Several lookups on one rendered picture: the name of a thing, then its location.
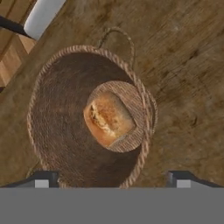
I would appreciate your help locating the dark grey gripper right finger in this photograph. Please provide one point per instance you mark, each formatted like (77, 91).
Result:
(182, 178)

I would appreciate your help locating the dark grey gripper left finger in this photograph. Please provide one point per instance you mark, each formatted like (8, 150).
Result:
(43, 178)

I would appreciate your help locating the brown woven wicker basket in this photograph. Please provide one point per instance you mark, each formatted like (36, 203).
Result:
(64, 116)

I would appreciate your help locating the golden brown bread loaf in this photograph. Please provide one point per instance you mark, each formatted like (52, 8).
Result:
(108, 118)

